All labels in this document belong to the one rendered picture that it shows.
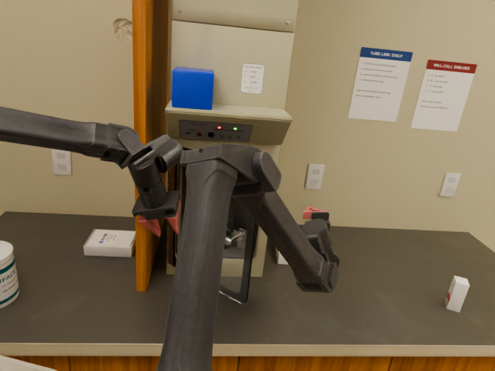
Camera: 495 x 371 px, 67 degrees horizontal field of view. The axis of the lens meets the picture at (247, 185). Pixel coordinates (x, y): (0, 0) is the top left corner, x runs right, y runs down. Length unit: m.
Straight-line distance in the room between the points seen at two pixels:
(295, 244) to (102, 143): 0.43
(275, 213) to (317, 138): 0.95
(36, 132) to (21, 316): 0.58
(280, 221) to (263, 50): 0.53
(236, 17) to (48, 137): 0.55
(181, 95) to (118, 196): 0.80
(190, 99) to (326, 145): 0.80
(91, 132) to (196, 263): 0.41
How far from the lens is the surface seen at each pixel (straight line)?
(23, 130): 0.79
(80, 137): 0.80
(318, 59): 1.53
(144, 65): 0.97
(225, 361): 1.14
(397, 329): 1.25
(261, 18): 1.05
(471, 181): 1.97
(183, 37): 1.05
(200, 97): 0.95
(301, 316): 1.18
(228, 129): 1.00
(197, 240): 0.50
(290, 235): 0.72
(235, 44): 1.05
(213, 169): 0.52
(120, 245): 1.38
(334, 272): 0.88
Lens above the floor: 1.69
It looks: 22 degrees down
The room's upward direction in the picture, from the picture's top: 6 degrees clockwise
